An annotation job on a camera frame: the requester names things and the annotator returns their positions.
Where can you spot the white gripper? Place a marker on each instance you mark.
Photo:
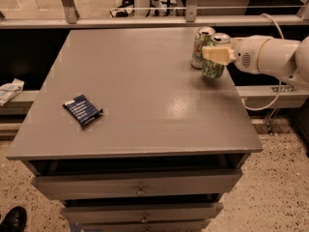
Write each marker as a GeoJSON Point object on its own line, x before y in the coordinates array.
{"type": "Point", "coordinates": [247, 56]}

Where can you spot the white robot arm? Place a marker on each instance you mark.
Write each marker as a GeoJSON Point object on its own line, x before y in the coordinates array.
{"type": "Point", "coordinates": [286, 60]}

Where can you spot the white 7up can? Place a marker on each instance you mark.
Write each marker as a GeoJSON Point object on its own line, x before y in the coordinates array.
{"type": "Point", "coordinates": [201, 38]}

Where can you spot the grey metal railing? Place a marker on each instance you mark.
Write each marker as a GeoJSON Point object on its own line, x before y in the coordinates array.
{"type": "Point", "coordinates": [37, 14]}

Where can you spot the grey drawer cabinet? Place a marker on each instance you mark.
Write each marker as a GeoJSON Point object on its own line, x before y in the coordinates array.
{"type": "Point", "coordinates": [159, 114]}

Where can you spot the dark blue snack packet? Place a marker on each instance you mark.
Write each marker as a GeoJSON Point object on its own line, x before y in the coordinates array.
{"type": "Point", "coordinates": [82, 110]}

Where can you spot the middle grey drawer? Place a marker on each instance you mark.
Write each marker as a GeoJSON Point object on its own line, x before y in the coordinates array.
{"type": "Point", "coordinates": [138, 213]}

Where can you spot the grey drawer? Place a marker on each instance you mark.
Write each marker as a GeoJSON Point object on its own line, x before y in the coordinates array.
{"type": "Point", "coordinates": [169, 226]}
{"type": "Point", "coordinates": [138, 213]}
{"type": "Point", "coordinates": [143, 184]}

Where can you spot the bottom grey drawer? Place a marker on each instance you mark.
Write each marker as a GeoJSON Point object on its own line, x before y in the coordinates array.
{"type": "Point", "coordinates": [169, 226]}

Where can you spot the top grey drawer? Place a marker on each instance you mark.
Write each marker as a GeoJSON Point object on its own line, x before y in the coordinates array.
{"type": "Point", "coordinates": [143, 184]}

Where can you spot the folded white cloth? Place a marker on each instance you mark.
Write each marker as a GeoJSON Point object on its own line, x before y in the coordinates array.
{"type": "Point", "coordinates": [9, 90]}

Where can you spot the black shoe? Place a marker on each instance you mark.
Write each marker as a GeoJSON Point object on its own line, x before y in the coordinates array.
{"type": "Point", "coordinates": [14, 221]}

